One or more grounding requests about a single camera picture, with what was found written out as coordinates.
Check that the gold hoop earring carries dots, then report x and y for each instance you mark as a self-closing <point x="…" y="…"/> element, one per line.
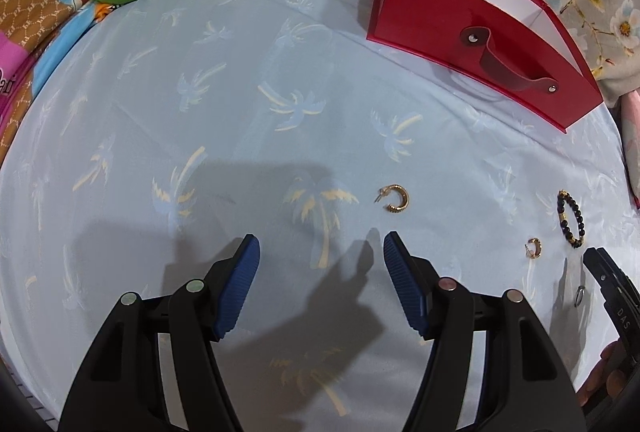
<point x="397" y="199"/>
<point x="533" y="247"/>

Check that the pink pillow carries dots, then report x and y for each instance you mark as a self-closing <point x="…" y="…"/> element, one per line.
<point x="632" y="142"/>

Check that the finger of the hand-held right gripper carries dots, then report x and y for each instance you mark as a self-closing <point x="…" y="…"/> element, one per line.
<point x="605" y="269"/>

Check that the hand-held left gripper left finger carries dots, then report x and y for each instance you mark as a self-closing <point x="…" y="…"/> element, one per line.
<point x="240" y="284"/>

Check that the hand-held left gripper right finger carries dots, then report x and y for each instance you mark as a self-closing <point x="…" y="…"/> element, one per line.
<point x="405" y="284"/>

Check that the person's right hand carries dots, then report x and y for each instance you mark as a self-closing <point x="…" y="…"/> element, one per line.
<point x="607" y="364"/>

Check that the colourful cartoon blanket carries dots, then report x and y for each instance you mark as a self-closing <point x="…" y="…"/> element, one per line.
<point x="30" y="12"/>

